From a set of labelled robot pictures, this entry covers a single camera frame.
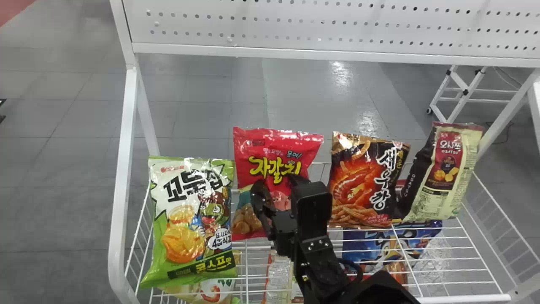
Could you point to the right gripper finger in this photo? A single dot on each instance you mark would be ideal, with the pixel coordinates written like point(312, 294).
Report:
point(294, 182)
point(263, 202)

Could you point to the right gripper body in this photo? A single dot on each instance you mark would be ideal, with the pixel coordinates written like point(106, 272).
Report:
point(284, 232)

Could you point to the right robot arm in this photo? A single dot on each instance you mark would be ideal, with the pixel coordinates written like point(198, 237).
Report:
point(320, 272)

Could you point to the red snack packet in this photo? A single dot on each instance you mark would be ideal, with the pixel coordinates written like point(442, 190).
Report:
point(270, 152)

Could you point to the clear snack packet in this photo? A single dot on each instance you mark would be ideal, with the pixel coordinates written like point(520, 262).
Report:
point(278, 274)

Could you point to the orange and black snack packet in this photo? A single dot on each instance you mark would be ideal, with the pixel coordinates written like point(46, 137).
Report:
point(358, 185)

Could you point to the green snack packet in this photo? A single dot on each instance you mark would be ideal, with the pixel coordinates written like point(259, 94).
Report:
point(185, 219)

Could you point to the white snack packet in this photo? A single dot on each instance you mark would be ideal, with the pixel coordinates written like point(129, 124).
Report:
point(211, 294)

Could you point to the blue snack packet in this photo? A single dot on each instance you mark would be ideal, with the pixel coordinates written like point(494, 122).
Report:
point(379, 250)

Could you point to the beige and black snack packet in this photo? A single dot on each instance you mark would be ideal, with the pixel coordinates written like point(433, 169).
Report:
point(447, 198)

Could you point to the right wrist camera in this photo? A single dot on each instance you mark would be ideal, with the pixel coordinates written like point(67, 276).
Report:
point(314, 211)

